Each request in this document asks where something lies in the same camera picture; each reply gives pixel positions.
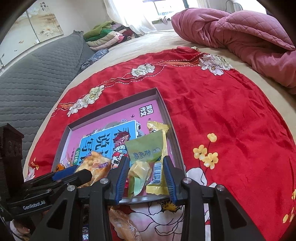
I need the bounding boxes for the grey quilted headboard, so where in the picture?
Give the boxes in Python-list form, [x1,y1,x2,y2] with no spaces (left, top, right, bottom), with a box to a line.
[0,31,94,159]

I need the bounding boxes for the brown bread snack pack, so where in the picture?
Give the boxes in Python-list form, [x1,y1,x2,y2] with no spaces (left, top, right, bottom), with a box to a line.
[109,208,142,241]

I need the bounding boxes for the dark blue patterned cloth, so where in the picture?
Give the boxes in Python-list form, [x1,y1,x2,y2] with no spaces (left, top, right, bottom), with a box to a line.
[80,49,109,71]

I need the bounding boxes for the pink quilted blanket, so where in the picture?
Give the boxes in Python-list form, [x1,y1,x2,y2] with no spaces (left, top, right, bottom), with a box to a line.
[171,8,295,94]

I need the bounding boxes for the beige bed sheet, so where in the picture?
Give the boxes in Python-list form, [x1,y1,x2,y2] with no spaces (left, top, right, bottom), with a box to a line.
[23,30,295,178]

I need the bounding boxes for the blue cookie packet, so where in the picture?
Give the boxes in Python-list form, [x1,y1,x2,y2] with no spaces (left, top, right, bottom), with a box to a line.
[82,204,89,241]

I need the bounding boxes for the orange pack fried snack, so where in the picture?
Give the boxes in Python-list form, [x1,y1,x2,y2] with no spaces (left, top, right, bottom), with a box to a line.
[55,162,71,172]

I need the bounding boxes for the green yellow cake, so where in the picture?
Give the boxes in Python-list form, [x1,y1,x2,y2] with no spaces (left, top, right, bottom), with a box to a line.
[125,130,164,198]

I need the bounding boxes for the stack of folded clothes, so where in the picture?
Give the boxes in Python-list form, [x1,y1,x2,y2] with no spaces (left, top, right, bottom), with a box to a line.
[83,21,140,51]

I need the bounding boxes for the gold wafer snack bar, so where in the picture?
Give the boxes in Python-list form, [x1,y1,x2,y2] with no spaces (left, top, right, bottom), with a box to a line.
[145,120,170,195]

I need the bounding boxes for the red floral cloth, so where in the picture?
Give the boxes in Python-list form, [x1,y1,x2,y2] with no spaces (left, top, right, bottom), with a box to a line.
[27,47,295,240]

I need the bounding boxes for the white drying rack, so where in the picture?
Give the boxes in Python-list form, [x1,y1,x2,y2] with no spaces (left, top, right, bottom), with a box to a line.
[225,0,243,13]

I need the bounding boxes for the window with dark frame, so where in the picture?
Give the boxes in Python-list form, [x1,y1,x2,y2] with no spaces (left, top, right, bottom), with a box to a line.
[142,0,187,16]

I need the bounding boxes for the floral wall painting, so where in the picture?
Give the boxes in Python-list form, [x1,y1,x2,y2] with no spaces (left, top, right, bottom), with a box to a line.
[1,1,64,67]

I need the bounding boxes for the white sheer curtain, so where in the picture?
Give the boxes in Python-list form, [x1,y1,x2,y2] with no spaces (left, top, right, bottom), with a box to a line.
[103,0,157,36]

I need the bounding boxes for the clear pack yellow puffs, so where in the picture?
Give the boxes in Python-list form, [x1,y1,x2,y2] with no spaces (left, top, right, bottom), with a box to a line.
[75,151,111,188]

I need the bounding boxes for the shallow grey cardboard box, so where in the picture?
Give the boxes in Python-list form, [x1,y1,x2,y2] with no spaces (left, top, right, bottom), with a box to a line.
[51,87,186,204]

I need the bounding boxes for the person's left hand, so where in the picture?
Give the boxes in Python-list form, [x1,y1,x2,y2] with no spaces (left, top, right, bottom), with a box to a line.
[10,220,31,241]

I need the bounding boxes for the red cow milk candy stick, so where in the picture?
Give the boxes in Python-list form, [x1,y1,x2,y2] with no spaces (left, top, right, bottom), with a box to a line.
[111,131,130,169]

